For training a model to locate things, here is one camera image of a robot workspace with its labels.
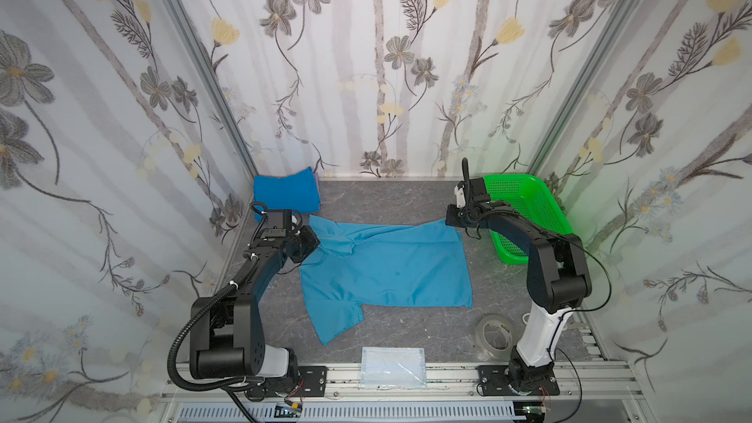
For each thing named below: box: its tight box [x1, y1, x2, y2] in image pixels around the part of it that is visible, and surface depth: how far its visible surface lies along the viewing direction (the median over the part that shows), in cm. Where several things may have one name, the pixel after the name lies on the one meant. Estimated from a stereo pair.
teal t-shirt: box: [299, 215, 473, 345], surface depth 95 cm
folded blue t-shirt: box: [252, 166, 322, 215], surface depth 116 cm
